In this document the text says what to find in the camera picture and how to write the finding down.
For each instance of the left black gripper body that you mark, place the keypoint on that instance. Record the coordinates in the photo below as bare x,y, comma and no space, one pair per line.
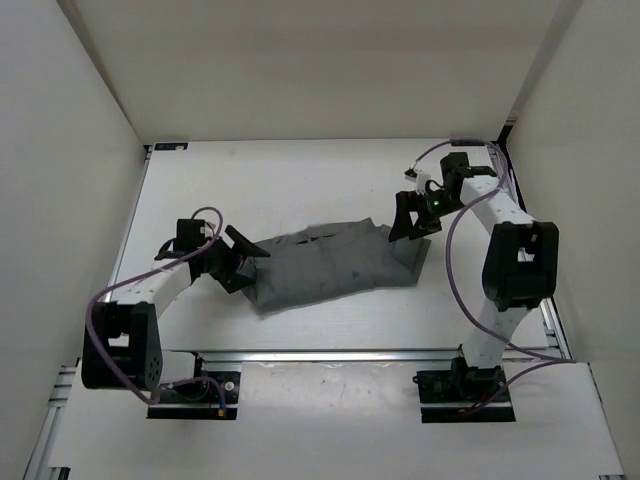
222,261

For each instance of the left aluminium frame rail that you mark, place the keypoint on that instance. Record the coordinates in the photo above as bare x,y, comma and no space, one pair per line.
62,328

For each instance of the aluminium front rail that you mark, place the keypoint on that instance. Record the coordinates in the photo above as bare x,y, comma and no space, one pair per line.
328,356

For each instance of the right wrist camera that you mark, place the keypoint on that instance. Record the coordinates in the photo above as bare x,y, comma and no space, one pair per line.
422,180

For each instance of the left blue label sticker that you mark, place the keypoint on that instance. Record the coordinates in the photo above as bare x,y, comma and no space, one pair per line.
171,146

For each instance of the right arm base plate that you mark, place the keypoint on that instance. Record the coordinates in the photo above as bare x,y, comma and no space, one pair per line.
464,394

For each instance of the blue label sticker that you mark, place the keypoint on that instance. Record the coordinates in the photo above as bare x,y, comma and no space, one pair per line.
466,143
171,146

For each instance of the right aluminium side rail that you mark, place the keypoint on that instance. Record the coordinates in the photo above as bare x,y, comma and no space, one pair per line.
547,307

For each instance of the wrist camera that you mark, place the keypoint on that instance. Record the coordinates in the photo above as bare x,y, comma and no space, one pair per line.
422,180
206,230

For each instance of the grey pleated skirt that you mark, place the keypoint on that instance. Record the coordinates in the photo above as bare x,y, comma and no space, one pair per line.
328,261

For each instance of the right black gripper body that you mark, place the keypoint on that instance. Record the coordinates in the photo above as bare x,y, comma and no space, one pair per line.
435,205

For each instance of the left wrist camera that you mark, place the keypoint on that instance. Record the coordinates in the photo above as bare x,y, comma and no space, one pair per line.
206,230

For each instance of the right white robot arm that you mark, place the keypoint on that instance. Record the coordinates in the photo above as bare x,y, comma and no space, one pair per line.
521,263

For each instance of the right blue label sticker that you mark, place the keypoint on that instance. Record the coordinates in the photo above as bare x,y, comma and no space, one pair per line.
466,143

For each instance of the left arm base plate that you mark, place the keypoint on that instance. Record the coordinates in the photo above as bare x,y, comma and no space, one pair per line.
217,401

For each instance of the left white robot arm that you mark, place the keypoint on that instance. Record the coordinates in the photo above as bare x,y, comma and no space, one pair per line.
122,346

